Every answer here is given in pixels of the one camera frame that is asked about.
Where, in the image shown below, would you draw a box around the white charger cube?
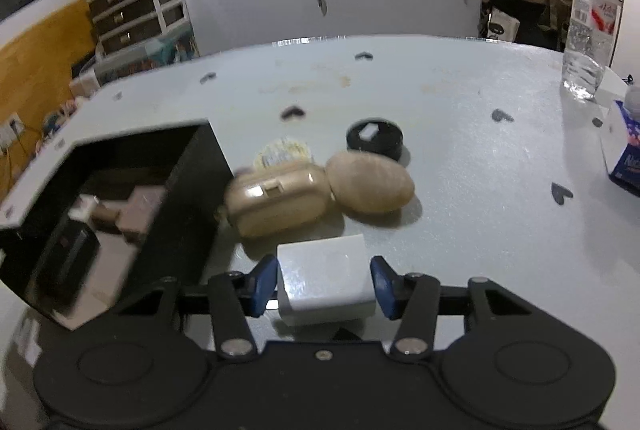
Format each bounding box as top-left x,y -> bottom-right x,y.
277,235 -> 376,327

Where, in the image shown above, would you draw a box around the beige earbuds case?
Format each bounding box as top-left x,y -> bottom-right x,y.
224,160 -> 332,238

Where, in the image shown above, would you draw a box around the beige oval stone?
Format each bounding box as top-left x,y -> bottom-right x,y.
324,150 -> 416,214

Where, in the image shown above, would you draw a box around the black box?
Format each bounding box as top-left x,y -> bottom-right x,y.
1,124 -> 232,329

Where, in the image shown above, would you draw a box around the square wooden coaster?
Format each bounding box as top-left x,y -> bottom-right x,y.
116,186 -> 166,245

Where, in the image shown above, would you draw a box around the black round jar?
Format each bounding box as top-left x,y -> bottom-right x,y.
346,118 -> 404,161

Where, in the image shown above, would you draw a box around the black device in box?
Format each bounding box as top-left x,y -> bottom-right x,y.
35,220 -> 100,314

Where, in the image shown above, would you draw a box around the pile of plush toys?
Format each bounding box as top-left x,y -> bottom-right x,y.
36,96 -> 89,153

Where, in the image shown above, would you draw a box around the blue white tissue box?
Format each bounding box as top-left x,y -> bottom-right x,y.
600,86 -> 640,195

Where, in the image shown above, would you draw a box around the white drawer cabinet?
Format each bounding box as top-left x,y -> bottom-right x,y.
88,0 -> 190,56

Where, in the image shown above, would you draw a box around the clear plastic water bottle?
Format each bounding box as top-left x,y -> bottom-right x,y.
562,0 -> 620,102

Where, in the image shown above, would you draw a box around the white wall socket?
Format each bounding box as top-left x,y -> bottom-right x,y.
0,112 -> 25,150

